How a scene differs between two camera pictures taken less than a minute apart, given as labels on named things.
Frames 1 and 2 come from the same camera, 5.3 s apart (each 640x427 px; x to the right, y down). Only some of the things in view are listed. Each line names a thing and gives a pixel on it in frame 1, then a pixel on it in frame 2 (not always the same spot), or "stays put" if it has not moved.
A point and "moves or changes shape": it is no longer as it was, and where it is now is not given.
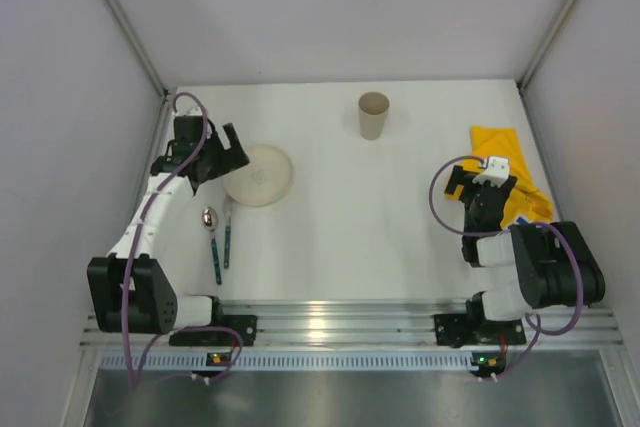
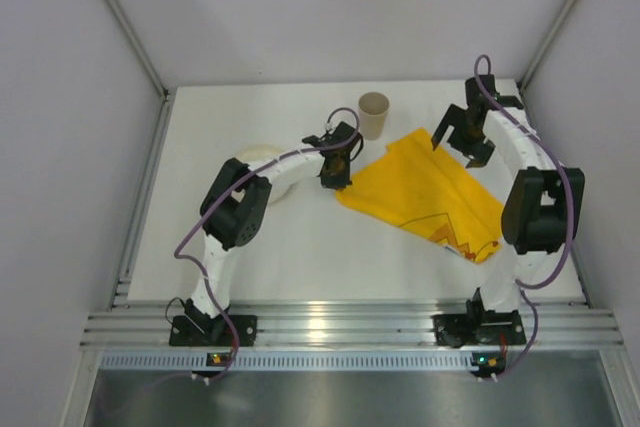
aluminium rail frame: [396, 324] stays put
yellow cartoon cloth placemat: [525, 201] moves or changes shape
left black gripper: [220, 158] to [335, 173]
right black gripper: [480, 192] to [470, 132]
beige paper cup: [373, 109] stays put
